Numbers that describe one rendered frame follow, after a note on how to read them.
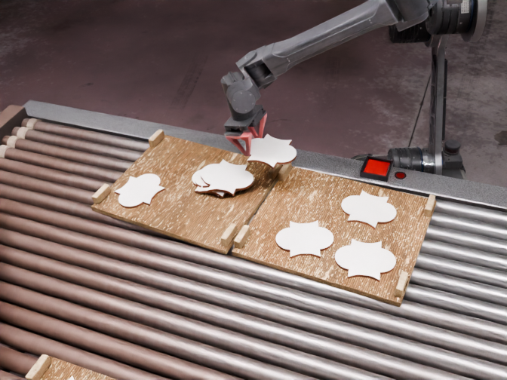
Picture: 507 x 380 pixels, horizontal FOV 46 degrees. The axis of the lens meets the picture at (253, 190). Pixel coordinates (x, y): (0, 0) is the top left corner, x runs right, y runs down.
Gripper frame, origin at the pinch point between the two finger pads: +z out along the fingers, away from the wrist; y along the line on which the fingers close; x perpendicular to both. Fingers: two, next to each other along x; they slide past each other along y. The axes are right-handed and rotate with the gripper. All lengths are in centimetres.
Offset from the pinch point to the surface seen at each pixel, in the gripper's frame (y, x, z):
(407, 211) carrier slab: 3.1, -37.3, 20.4
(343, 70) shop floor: 216, 66, 90
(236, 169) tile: -0.8, 6.7, 7.4
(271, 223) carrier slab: -13.3, -7.7, 14.3
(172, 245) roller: -27.8, 12.7, 11.7
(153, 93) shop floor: 151, 167, 69
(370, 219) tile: -4.0, -30.0, 18.1
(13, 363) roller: -70, 27, 10
